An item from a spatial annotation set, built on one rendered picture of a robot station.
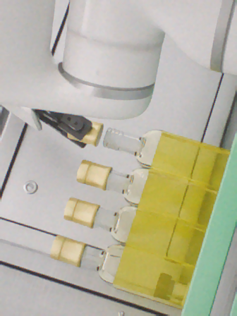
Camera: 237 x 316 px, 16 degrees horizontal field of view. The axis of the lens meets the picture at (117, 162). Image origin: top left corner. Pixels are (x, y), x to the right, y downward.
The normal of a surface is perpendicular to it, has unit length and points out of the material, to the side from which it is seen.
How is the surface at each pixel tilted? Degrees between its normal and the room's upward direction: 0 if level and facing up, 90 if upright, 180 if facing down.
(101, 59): 90
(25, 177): 90
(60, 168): 90
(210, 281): 90
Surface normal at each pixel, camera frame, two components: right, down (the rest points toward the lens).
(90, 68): -0.41, 0.30
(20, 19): 0.42, 0.40
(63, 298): -0.04, -0.25
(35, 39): 0.71, 0.38
